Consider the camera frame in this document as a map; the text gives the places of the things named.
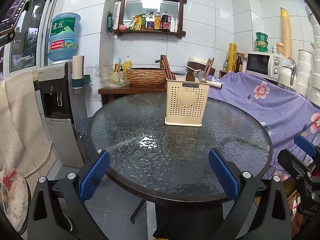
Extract teal cup holder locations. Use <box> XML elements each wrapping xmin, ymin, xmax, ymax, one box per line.
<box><xmin>72</xmin><ymin>74</ymin><xmax>91</xmax><ymax>90</ymax></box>

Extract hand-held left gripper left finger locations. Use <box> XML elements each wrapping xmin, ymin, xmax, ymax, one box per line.
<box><xmin>27</xmin><ymin>150</ymin><xmax>111</xmax><ymax>240</ymax></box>

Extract white thermos with chrome handle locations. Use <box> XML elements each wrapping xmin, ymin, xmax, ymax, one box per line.
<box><xmin>279</xmin><ymin>57</ymin><xmax>298</xmax><ymax>89</ymax></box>

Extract stacks of white disposable bowls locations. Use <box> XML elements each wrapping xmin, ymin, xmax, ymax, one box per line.
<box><xmin>295</xmin><ymin>5</ymin><xmax>320</xmax><ymax>103</ymax></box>

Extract sliding window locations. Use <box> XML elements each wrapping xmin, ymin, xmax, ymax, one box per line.
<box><xmin>9</xmin><ymin>0</ymin><xmax>57</xmax><ymax>74</ymax></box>

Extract purple floral cloth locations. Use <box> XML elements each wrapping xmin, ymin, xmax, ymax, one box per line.
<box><xmin>207</xmin><ymin>71</ymin><xmax>320</xmax><ymax>180</ymax></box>

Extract white microwave oven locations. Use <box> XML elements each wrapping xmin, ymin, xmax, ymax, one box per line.
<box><xmin>245</xmin><ymin>52</ymin><xmax>284</xmax><ymax>82</ymax></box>

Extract clear plastic bag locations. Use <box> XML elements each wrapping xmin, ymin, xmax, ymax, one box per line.
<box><xmin>91</xmin><ymin>64</ymin><xmax>130</xmax><ymax>89</ymax></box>

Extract dark soy sauce bottle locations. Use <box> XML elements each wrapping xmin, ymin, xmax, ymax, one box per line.
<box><xmin>161</xmin><ymin>10</ymin><xmax>171</xmax><ymax>31</ymax></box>

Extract dark round stool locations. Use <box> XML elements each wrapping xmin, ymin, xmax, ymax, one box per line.
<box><xmin>77</xmin><ymin>117</ymin><xmax>94</xmax><ymax>140</ymax></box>

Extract wooden washstand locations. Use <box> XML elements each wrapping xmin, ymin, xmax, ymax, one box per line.
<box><xmin>98</xmin><ymin>84</ymin><xmax>167</xmax><ymax>105</ymax></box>

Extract wooden framed mirror shelf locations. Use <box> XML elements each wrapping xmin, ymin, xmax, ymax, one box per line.
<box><xmin>114</xmin><ymin>0</ymin><xmax>187</xmax><ymax>38</ymax></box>

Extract beige cloth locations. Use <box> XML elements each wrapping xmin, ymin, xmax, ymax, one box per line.
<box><xmin>0</xmin><ymin>71</ymin><xmax>54</xmax><ymax>178</ymax></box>

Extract grey water dispenser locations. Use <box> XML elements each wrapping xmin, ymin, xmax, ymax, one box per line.
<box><xmin>37</xmin><ymin>61</ymin><xmax>88</xmax><ymax>168</ymax></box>

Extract green hanging packet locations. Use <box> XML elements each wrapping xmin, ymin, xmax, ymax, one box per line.
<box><xmin>107</xmin><ymin>10</ymin><xmax>115</xmax><ymax>33</ymax></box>

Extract yellow wrap roll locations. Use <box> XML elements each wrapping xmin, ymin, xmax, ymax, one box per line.
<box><xmin>229</xmin><ymin>43</ymin><xmax>237</xmax><ymax>72</ymax></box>

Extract smartphone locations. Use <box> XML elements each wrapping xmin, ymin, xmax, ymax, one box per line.
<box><xmin>0</xmin><ymin>0</ymin><xmax>33</xmax><ymax>37</ymax></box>

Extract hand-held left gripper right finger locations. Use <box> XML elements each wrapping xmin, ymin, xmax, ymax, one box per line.
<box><xmin>208</xmin><ymin>148</ymin><xmax>292</xmax><ymax>240</ymax></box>

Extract woven pattern wash basin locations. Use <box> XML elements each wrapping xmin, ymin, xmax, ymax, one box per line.
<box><xmin>125</xmin><ymin>67</ymin><xmax>167</xmax><ymax>87</ymax></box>

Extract purple label bottle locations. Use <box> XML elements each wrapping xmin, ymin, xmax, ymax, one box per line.
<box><xmin>146</xmin><ymin>11</ymin><xmax>155</xmax><ymax>30</ymax></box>

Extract cream perforated utensil holder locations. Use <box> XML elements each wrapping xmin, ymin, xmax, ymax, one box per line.
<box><xmin>164</xmin><ymin>77</ymin><xmax>209</xmax><ymax>127</ymax></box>

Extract white paper cup stack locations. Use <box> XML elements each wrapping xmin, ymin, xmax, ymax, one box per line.
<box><xmin>72</xmin><ymin>55</ymin><xmax>85</xmax><ymax>80</ymax></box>

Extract tall tan paper cup stack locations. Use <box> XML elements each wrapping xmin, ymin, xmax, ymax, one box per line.
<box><xmin>280</xmin><ymin>7</ymin><xmax>292</xmax><ymax>58</ymax></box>

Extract blue water cooler bottle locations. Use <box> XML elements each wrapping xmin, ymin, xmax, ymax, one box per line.
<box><xmin>47</xmin><ymin>12</ymin><xmax>82</xmax><ymax>64</ymax></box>

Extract brown and white rice cooker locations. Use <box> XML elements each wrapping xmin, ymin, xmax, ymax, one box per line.
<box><xmin>187</xmin><ymin>57</ymin><xmax>216</xmax><ymax>77</ymax></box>

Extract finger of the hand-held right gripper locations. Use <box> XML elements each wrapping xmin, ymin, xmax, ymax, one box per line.
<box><xmin>277</xmin><ymin>149</ymin><xmax>314</xmax><ymax>178</ymax></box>
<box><xmin>294</xmin><ymin>134</ymin><xmax>320</xmax><ymax>158</ymax></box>

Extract yellow snack packet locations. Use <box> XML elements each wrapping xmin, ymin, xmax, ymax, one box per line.
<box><xmin>129</xmin><ymin>16</ymin><xmax>142</xmax><ymax>30</ymax></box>

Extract round printed cushion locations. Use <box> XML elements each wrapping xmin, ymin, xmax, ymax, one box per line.
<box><xmin>0</xmin><ymin>169</ymin><xmax>32</xmax><ymax>234</ymax></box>

